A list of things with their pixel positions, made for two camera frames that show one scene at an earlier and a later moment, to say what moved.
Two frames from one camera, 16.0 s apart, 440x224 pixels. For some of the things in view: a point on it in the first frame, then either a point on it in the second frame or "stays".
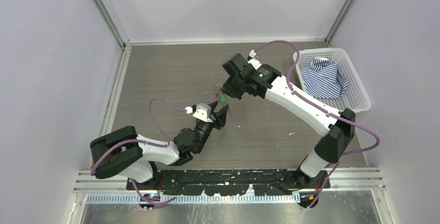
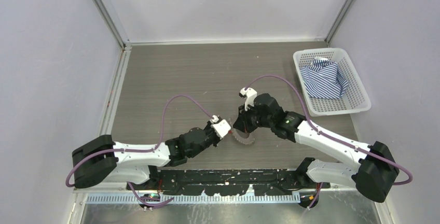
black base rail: (232, 182) stays
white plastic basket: (329, 77) stays
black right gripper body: (233, 87) to (251, 119)
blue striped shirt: (324, 79) stays
